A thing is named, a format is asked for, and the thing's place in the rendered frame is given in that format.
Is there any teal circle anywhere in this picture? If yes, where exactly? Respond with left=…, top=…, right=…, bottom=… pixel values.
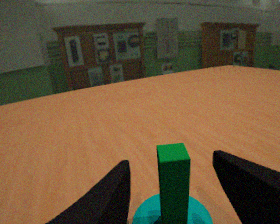
left=132, top=194, right=213, bottom=224

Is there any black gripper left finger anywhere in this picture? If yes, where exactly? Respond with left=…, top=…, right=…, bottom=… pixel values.
left=46, top=160, right=131, bottom=224

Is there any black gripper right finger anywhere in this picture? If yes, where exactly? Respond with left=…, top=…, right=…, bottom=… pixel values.
left=213, top=151, right=280, bottom=224

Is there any green rectangular post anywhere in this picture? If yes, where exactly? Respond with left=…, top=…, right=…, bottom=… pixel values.
left=157, top=143, right=191, bottom=224

